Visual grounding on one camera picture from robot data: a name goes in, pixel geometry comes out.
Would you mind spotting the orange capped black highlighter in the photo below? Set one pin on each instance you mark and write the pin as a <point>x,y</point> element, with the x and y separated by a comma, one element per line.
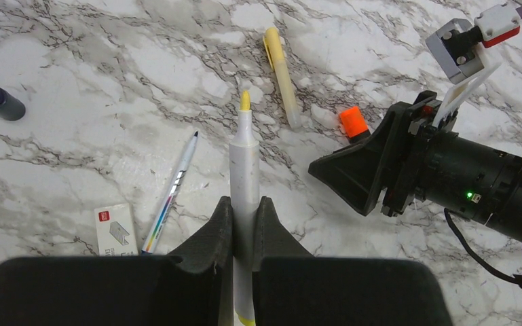
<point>354,124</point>

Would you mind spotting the yellow marker pen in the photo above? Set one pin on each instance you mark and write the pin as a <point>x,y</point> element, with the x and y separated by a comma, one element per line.
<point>277,61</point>

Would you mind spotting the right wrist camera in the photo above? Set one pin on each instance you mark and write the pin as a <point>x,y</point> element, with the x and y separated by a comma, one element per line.
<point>459,47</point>

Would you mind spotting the small white staples box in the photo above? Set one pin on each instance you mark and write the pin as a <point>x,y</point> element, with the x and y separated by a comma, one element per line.
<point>115,230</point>

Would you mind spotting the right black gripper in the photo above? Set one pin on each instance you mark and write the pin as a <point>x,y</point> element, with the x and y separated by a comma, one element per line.
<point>388,159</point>

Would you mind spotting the white yellow highlighter pen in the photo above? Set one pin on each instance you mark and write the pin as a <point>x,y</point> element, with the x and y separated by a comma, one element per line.
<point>244,194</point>

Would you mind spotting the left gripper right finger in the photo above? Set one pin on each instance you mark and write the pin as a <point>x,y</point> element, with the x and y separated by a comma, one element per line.
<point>293,287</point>

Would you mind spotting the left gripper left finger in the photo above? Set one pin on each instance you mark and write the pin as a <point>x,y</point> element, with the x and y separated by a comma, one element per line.
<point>192,285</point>

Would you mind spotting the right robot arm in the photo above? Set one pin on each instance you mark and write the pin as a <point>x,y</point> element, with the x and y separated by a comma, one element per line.
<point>474,182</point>

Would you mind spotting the thin white blue pen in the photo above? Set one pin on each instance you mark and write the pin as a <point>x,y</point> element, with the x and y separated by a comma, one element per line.
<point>178,174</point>

